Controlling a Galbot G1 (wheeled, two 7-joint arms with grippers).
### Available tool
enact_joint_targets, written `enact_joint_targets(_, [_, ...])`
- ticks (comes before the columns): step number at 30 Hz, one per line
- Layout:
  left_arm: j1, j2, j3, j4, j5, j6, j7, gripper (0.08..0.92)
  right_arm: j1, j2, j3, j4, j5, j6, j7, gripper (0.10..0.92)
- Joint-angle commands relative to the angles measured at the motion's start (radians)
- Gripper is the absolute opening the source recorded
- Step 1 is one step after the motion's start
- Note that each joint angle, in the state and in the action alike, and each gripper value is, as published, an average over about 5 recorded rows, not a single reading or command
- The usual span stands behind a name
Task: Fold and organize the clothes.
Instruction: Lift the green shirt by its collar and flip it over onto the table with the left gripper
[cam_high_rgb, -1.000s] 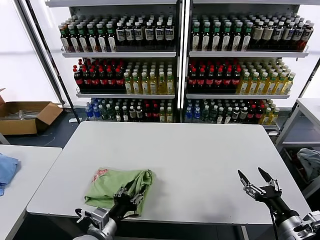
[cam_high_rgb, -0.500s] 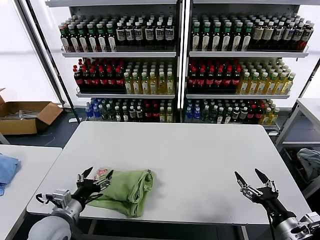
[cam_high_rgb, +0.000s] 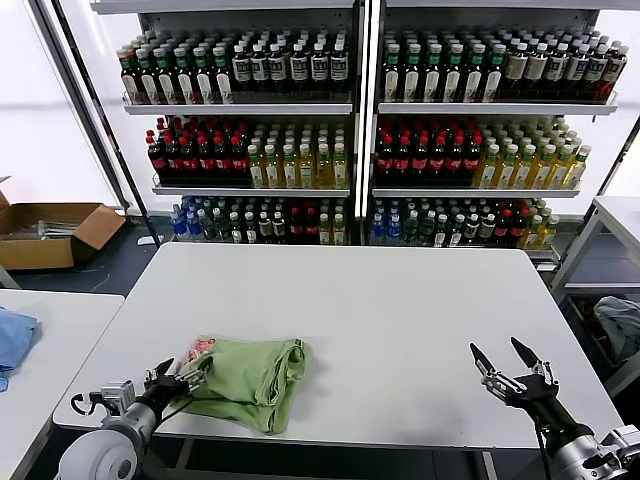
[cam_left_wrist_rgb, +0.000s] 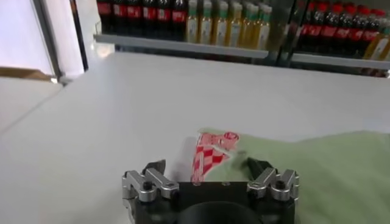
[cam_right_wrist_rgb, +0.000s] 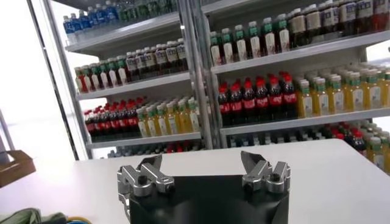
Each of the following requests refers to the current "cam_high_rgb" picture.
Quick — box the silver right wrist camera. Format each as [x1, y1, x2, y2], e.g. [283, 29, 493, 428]
[602, 424, 640, 469]

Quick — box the cola bottle red cap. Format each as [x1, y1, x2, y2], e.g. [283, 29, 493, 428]
[177, 136, 201, 185]
[213, 133, 234, 185]
[495, 209, 514, 248]
[289, 203, 307, 246]
[511, 209, 531, 248]
[429, 135, 448, 185]
[162, 133, 184, 185]
[304, 203, 322, 246]
[195, 136, 217, 185]
[411, 131, 431, 185]
[394, 135, 413, 185]
[146, 130, 171, 185]
[464, 134, 484, 185]
[376, 131, 396, 185]
[230, 136, 251, 185]
[446, 131, 466, 185]

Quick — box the dark drink bottle beige label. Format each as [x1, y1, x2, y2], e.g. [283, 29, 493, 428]
[503, 43, 528, 92]
[523, 43, 549, 92]

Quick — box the thin black frame pole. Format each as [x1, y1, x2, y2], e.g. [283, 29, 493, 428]
[599, 113, 640, 200]

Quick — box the dark tea bottle green label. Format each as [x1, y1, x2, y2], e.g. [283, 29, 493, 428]
[441, 43, 464, 105]
[193, 46, 217, 106]
[480, 43, 507, 105]
[136, 48, 162, 106]
[383, 43, 403, 105]
[212, 46, 235, 106]
[403, 43, 424, 105]
[422, 43, 444, 105]
[174, 47, 199, 106]
[461, 43, 486, 105]
[154, 48, 181, 106]
[119, 49, 142, 106]

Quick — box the dark storage crate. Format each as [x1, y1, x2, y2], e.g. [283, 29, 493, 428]
[566, 295, 623, 382]

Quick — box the grey slanted frame pole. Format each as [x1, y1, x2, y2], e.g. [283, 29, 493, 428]
[29, 0, 134, 217]

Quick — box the light green t-shirt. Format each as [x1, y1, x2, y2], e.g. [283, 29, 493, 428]
[175, 335, 314, 435]

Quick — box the brown cardboard box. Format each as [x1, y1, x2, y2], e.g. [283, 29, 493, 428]
[0, 202, 128, 272]

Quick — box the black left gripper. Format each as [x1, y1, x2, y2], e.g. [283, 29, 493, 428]
[142, 356, 214, 419]

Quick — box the grey crumpled cloth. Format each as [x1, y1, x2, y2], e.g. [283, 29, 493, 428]
[593, 295, 640, 363]

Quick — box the blue cloth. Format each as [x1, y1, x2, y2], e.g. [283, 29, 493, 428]
[0, 308, 43, 377]

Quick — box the white side table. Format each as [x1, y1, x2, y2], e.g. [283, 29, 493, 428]
[550, 195, 640, 302]

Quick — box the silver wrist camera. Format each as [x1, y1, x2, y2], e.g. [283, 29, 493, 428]
[99, 380, 137, 416]
[602, 424, 640, 469]

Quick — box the black slanted frame pole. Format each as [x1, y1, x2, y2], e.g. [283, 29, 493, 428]
[50, 0, 163, 250]

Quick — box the grey metal shelf rack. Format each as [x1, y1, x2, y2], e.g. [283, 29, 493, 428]
[374, 0, 621, 262]
[89, 0, 364, 247]

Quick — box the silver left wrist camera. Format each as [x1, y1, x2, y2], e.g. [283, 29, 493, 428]
[99, 380, 137, 416]

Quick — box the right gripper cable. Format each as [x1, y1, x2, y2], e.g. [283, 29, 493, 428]
[535, 423, 552, 480]

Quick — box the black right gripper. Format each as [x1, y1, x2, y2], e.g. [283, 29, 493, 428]
[469, 336, 584, 449]

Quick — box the grey metal rods bundle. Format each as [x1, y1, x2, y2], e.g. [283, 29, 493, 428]
[8, 219, 80, 243]

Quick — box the dark drink bottle blue label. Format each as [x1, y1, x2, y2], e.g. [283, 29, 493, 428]
[330, 43, 350, 95]
[268, 44, 288, 95]
[310, 43, 330, 95]
[544, 43, 571, 95]
[564, 44, 591, 97]
[290, 43, 309, 95]
[232, 45, 252, 95]
[581, 44, 609, 100]
[250, 44, 270, 95]
[599, 45, 630, 102]

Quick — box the white upright post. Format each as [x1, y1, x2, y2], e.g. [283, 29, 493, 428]
[354, 0, 381, 222]

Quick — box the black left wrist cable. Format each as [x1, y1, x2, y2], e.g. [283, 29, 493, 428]
[69, 393, 104, 416]

